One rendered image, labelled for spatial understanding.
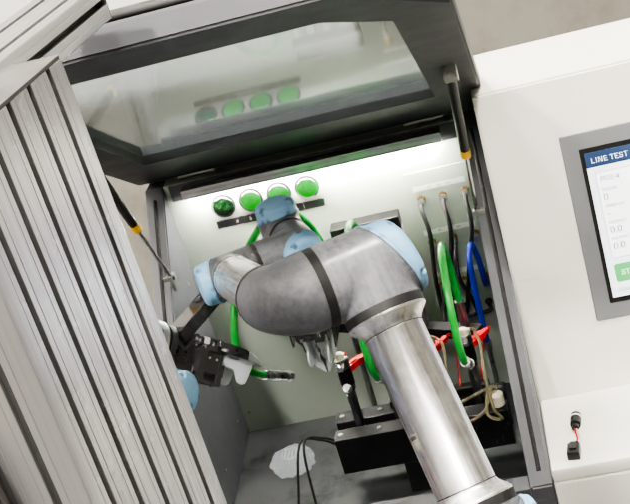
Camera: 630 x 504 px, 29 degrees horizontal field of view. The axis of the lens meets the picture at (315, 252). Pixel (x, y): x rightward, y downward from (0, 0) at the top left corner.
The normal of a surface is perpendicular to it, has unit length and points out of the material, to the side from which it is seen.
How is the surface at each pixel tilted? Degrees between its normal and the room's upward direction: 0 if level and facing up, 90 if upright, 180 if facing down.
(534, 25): 90
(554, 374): 76
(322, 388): 90
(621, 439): 0
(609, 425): 0
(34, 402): 90
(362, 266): 56
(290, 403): 90
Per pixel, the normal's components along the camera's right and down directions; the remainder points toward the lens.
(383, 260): 0.15, -0.22
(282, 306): -0.44, 0.25
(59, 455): -0.19, 0.47
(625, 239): -0.14, 0.22
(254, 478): -0.26, -0.87
